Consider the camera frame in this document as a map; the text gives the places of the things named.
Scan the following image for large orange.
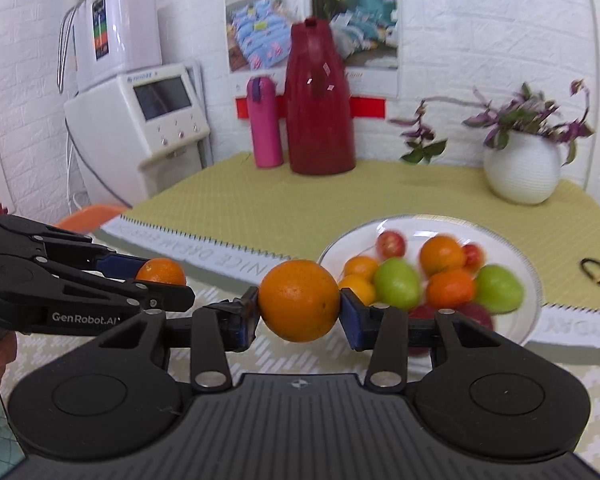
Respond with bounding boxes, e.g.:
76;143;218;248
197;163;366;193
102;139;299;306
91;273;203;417
257;259;342;344

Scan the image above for white water dispenser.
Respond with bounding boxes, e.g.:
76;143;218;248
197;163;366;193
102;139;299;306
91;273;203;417
62;60;213;211

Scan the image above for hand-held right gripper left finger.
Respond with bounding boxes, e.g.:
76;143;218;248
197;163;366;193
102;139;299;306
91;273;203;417
92;286;261;393

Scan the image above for white wall pipe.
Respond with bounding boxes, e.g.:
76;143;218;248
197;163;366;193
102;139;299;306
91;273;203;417
577;0;598;186

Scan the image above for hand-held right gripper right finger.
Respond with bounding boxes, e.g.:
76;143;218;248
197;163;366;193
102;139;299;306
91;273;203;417
340;289;503;393

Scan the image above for pink bottle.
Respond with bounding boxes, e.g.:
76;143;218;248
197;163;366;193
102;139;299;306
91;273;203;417
245;76;285;169

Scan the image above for mandarin orange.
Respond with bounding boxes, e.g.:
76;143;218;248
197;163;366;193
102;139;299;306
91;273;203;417
419;235;467;277
135;258;187;288
425;269;477;309
343;255;381;281

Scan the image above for orange plastic basin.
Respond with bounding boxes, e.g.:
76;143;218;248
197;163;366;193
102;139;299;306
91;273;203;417
54;203;132;235

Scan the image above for small red apple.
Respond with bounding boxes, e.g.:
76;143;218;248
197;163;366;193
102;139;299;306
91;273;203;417
461;242;486;271
376;230;408;261

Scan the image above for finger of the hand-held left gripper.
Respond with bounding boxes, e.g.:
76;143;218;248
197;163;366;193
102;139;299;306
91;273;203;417
0;214;151;281
44;259;197;314

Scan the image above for red thermos jug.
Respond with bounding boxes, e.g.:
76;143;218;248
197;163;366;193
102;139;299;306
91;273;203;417
285;17;357;176

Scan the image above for grey hose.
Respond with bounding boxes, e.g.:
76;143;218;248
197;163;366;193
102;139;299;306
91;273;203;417
56;0;88;95

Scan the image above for chevron printed tablecloth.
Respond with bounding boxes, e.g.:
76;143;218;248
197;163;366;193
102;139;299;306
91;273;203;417
0;151;600;466

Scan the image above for dark red plum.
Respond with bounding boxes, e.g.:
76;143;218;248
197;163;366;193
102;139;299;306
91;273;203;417
455;301;495;333

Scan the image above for yellow kumquat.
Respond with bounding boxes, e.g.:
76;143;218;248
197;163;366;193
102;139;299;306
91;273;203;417
337;274;377;306

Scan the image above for black hair tie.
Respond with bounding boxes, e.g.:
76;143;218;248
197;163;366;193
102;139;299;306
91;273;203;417
579;257;600;289

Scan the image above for wall poster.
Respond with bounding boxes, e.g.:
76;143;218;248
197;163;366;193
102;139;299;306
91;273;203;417
223;0;400;121

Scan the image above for green apple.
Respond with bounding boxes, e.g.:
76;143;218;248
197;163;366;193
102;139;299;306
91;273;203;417
474;264;525;315
372;257;423;311

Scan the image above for purple plant in white pot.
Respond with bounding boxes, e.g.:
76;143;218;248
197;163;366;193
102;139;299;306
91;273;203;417
387;79;596;206

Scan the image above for white wall water purifier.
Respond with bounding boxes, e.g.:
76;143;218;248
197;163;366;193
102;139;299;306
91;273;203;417
72;0;163;93

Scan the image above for white plate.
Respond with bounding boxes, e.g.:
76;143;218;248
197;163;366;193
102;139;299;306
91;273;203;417
317;214;543;356

